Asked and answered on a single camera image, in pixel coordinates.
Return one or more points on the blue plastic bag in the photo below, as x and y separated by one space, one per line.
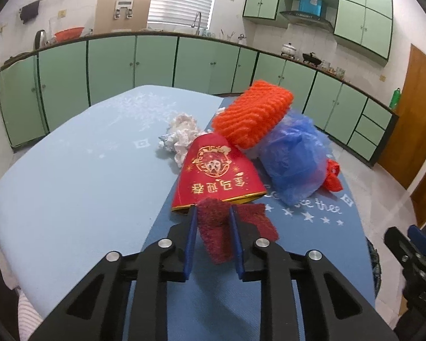
291 163

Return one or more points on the light blue tablecloth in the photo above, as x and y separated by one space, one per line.
92 184

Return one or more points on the white pot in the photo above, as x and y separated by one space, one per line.
289 49

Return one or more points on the orange knitted cloth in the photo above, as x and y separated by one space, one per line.
252 113

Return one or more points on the white paper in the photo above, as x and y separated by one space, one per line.
181 131

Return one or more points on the striped cloth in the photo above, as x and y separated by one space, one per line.
26 316

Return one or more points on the green bottle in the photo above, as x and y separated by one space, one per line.
395 99

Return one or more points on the range hood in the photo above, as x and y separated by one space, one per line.
307 19

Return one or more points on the cardboard board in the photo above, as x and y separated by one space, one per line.
104 17

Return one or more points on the red paper envelope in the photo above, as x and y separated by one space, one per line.
213 184

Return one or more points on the green lower kitchen cabinets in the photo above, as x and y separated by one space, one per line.
110 67

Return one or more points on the dark scalloped cloth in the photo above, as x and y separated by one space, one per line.
373 270

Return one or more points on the glass jar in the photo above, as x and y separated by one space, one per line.
339 71
325 65

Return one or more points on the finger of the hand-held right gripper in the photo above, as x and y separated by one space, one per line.
420 239
396 243

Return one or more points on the red basin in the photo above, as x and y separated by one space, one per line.
69 33

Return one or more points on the dark towel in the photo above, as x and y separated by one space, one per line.
29 12

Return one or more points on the green upper kitchen cabinets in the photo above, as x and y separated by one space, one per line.
351 25

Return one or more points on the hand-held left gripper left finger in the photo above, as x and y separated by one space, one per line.
191 245

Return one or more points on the dark red scouring pad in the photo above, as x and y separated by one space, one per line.
213 227

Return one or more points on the metal kettle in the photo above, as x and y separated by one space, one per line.
39 39

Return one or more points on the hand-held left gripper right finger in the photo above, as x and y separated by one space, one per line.
235 245

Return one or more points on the black wok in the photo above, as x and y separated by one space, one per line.
311 57

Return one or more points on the red plastic bag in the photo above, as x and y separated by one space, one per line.
332 179

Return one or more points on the kitchen faucet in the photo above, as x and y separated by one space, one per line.
197 21

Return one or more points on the green kitchen cabinets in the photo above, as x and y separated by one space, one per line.
351 25
110 67

